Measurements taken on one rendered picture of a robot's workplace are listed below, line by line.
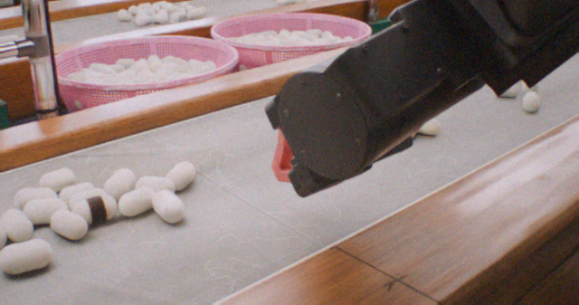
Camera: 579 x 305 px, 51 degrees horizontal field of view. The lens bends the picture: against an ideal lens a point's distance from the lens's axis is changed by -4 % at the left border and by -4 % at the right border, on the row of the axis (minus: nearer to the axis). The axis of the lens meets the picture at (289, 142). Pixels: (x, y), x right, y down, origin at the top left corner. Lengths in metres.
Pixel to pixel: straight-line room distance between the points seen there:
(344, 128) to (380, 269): 0.13
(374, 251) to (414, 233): 0.04
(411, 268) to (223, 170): 0.25
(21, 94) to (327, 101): 0.73
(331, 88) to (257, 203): 0.26
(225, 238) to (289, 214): 0.06
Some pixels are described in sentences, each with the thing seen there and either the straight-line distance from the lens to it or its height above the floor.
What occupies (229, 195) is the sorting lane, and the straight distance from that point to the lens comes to 0.55.
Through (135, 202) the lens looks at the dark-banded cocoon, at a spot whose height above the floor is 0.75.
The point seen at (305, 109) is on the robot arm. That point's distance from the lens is 0.31.
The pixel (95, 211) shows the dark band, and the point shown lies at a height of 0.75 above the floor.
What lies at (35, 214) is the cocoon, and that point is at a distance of 0.52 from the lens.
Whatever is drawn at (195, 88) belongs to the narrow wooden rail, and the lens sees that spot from 0.76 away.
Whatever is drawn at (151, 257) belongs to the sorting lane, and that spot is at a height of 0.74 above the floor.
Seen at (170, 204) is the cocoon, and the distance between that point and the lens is 0.50.
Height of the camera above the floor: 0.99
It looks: 22 degrees down
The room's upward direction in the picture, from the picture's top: straight up
